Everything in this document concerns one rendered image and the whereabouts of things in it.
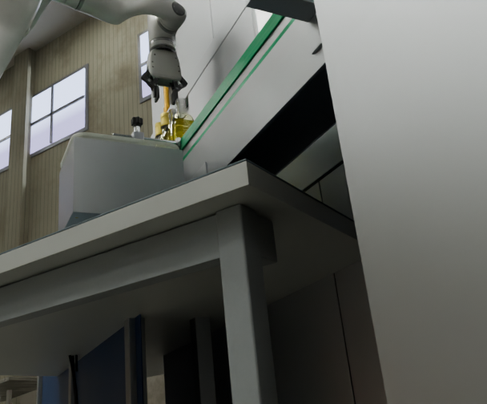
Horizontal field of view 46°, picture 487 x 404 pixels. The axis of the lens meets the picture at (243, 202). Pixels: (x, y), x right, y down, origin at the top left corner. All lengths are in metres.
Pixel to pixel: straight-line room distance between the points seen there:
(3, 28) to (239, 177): 1.02
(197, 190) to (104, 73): 6.46
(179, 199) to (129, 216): 0.09
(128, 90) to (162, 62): 4.92
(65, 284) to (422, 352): 0.63
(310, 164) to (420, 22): 0.82
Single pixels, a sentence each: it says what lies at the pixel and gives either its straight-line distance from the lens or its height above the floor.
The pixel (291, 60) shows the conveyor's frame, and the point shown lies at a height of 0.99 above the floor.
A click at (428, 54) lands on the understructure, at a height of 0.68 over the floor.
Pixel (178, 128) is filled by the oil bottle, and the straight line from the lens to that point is 1.54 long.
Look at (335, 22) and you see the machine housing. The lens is 0.54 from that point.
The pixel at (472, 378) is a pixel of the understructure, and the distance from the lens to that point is 0.39.
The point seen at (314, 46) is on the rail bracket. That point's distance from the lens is 0.88.
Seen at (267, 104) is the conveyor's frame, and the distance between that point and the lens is 0.99.
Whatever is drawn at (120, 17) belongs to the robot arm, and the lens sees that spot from 1.81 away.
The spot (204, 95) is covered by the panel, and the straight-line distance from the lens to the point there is 1.78.
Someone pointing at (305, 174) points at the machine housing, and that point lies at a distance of 1.25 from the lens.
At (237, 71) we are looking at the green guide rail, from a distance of 1.17.
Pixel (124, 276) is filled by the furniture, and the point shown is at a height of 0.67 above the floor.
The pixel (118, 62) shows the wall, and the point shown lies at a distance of 7.05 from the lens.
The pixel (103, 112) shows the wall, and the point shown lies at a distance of 6.88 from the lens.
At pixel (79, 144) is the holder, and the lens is 1.14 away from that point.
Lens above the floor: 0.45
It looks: 22 degrees up
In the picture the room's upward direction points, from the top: 6 degrees counter-clockwise
